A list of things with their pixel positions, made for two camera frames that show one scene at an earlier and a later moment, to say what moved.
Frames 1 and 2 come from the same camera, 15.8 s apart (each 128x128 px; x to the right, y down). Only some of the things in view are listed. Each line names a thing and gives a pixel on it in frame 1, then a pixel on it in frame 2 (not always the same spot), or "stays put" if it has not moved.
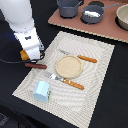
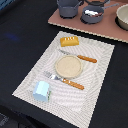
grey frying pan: [93, 14] stays put
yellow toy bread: [24, 56] -> [69, 41]
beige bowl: [121, 18] stays put
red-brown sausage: [37, 66] -> [97, 15]
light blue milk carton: [41, 91] stays put
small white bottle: [91, 14] stays put
